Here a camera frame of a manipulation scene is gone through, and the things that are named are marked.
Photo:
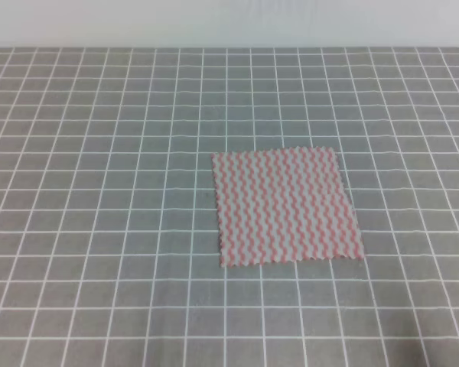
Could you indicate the pink white wavy striped towel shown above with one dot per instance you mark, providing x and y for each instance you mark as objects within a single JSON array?
[{"x": 283, "y": 205}]

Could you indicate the grey checked tablecloth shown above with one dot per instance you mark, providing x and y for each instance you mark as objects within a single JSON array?
[{"x": 109, "y": 243}]

